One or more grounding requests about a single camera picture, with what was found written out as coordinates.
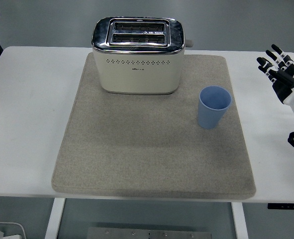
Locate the beige fabric mat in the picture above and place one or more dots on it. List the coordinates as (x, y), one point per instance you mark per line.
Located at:
(149, 154)

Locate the white tray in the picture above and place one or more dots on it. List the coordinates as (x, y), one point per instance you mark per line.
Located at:
(21, 230)

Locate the white table leg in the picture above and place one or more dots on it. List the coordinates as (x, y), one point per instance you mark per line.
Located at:
(240, 221)
(54, 219)

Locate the cream and chrome toaster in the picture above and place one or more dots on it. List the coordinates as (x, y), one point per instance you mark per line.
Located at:
(139, 77)

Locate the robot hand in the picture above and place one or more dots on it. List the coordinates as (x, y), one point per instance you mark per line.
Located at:
(292, 95)

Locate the black table control panel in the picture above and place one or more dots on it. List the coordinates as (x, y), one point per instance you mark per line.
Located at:
(286, 206)

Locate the grey metal plate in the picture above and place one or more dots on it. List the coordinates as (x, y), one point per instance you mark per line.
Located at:
(149, 234)

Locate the blue plastic cup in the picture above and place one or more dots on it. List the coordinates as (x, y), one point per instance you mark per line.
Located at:
(207, 117)

